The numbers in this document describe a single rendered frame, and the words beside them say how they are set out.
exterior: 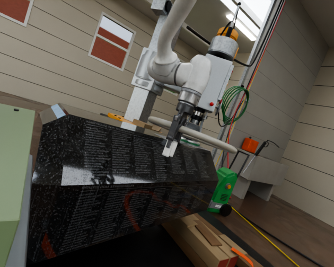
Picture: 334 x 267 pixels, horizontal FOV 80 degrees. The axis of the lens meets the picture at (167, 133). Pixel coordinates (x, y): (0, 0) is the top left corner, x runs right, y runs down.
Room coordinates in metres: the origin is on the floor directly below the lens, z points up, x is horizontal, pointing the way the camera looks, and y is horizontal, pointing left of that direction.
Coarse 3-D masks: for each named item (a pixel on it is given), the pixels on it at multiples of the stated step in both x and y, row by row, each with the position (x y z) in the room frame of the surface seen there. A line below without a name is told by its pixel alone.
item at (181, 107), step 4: (180, 104) 0.83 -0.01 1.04; (184, 104) 0.83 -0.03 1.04; (188, 104) 0.83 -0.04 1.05; (176, 108) 0.85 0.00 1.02; (180, 108) 0.83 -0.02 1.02; (184, 108) 0.82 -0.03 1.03; (188, 108) 0.83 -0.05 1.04; (192, 108) 0.84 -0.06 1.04; (180, 112) 0.83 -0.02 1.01; (184, 112) 0.83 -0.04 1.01; (188, 112) 0.83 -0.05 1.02; (192, 112) 0.85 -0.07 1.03; (180, 116) 0.82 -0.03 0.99; (184, 116) 0.85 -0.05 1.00; (180, 120) 0.83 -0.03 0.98
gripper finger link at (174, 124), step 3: (174, 117) 0.80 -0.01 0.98; (174, 120) 0.81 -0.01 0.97; (177, 120) 0.80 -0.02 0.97; (171, 123) 0.81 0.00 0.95; (174, 123) 0.80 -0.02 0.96; (177, 123) 0.80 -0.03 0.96; (171, 126) 0.80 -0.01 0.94; (174, 126) 0.80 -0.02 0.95; (177, 126) 0.81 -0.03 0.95; (171, 129) 0.80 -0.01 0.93; (174, 129) 0.80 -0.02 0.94; (168, 132) 0.80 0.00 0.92; (171, 132) 0.80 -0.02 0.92; (174, 132) 0.80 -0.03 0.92; (168, 135) 0.80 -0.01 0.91; (171, 135) 0.80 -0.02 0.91; (171, 138) 0.80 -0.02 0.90
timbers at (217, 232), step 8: (200, 216) 2.08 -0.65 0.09; (168, 224) 1.70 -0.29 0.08; (208, 224) 1.97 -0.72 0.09; (168, 232) 1.68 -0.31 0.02; (176, 232) 1.61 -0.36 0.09; (216, 232) 1.86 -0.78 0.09; (176, 240) 1.58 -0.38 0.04; (184, 240) 1.52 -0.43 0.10; (184, 248) 1.49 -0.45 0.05; (192, 256) 1.42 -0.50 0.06; (240, 256) 1.60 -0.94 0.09; (248, 256) 1.65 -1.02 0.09; (200, 264) 1.35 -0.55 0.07; (240, 264) 1.56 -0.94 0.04; (248, 264) 1.53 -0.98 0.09; (256, 264) 1.57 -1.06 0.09
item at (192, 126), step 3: (201, 114) 1.91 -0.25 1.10; (204, 114) 1.88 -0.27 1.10; (189, 117) 1.61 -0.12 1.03; (204, 117) 1.90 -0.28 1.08; (201, 120) 1.69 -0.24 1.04; (189, 123) 1.60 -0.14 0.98; (192, 123) 1.63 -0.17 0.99; (201, 123) 1.55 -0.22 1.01; (186, 126) 1.47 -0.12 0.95; (189, 126) 1.53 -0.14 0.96; (192, 126) 1.56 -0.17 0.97; (195, 126) 1.58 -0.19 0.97; (198, 126) 1.61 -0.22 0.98; (201, 126) 1.48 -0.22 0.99; (195, 129) 1.51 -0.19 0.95; (198, 129) 1.53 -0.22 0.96; (201, 129) 1.41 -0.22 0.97; (189, 138) 1.29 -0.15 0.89
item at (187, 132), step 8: (152, 120) 0.95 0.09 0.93; (160, 120) 0.90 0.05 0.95; (168, 128) 1.24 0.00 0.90; (184, 128) 0.84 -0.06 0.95; (184, 136) 1.29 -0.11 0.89; (192, 136) 0.83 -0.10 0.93; (200, 136) 0.83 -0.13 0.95; (208, 136) 0.83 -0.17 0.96; (208, 144) 1.23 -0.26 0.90; (216, 144) 0.84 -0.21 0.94; (224, 144) 0.86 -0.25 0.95; (232, 152) 0.93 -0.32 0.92
